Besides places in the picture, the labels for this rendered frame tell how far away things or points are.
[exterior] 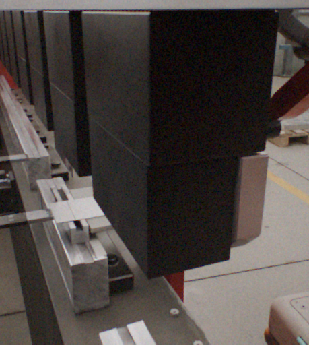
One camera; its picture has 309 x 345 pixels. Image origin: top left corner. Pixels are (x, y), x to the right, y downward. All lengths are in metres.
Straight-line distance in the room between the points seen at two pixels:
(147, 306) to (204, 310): 1.42
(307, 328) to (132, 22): 1.54
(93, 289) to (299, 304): 1.20
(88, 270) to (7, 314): 1.55
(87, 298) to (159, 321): 0.12
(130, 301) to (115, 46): 0.55
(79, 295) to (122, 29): 0.53
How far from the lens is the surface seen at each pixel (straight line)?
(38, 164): 1.21
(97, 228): 0.73
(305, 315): 1.77
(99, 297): 0.74
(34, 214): 0.78
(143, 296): 0.77
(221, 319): 2.12
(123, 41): 0.27
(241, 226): 0.30
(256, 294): 2.30
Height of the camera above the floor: 1.34
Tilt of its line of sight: 21 degrees down
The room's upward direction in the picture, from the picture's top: straight up
